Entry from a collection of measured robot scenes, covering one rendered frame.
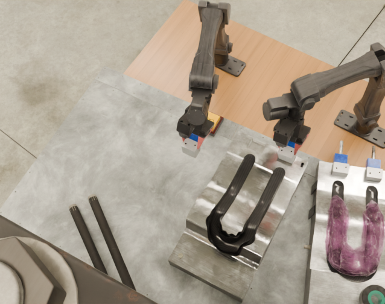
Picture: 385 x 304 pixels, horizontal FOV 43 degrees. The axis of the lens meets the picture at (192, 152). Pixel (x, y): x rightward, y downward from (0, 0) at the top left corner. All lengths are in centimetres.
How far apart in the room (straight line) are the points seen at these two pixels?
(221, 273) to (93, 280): 117
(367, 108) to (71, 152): 104
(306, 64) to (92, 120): 85
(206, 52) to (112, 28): 177
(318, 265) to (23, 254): 128
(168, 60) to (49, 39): 140
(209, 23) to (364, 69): 46
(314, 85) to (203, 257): 63
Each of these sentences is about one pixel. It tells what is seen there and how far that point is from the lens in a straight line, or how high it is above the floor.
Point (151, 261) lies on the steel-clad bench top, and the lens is 164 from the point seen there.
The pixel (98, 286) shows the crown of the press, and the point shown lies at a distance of 40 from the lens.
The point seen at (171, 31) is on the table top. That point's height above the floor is 80.
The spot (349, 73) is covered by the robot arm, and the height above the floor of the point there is 124.
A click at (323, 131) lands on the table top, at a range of 183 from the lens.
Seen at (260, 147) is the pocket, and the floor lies 86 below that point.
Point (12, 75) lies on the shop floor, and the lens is 317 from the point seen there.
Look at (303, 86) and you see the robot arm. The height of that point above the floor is 121.
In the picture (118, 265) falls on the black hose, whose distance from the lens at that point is 156.
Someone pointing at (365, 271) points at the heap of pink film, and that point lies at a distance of 158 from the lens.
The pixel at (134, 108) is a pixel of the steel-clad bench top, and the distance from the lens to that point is 187.
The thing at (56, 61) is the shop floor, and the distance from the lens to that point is 313.
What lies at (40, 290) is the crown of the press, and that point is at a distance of 37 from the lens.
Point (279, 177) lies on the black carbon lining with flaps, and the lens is 164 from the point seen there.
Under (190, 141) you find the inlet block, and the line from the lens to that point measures 160.
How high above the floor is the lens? 239
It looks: 64 degrees down
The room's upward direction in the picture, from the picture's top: 7 degrees counter-clockwise
